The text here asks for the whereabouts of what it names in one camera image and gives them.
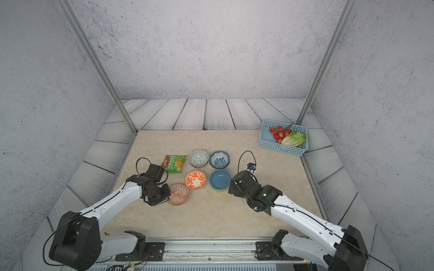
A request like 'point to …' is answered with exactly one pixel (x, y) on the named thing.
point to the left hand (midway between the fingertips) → (172, 197)
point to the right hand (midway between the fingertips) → (239, 185)
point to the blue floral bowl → (219, 160)
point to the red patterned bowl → (179, 194)
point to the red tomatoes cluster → (280, 132)
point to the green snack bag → (173, 164)
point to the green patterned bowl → (198, 158)
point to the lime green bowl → (218, 191)
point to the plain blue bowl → (220, 179)
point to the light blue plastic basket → (267, 141)
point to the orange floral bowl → (195, 179)
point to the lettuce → (295, 139)
